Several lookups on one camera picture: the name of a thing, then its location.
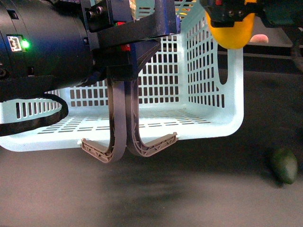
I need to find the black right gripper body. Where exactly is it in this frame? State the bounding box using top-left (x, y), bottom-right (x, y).
top-left (200, 0), bottom-right (303, 28)

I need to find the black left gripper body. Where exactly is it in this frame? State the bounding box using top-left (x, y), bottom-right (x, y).
top-left (80, 0), bottom-right (180, 82)

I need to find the yellow mango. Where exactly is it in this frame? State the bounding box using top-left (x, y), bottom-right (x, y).
top-left (200, 0), bottom-right (257, 49)

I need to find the light blue plastic basket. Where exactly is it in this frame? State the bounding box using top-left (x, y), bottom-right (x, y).
top-left (0, 0), bottom-right (244, 152)

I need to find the black fruit display tray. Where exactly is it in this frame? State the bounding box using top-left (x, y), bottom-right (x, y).
top-left (216, 21), bottom-right (303, 60)

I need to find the pink peach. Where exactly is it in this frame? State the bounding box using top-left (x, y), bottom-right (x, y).
top-left (250, 34), bottom-right (269, 44)

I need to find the green avocado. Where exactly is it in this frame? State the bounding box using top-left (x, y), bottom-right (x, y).
top-left (269, 147), bottom-right (298, 184)

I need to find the black sleeved cable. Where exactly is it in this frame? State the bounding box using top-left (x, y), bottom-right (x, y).
top-left (0, 93), bottom-right (69, 137)

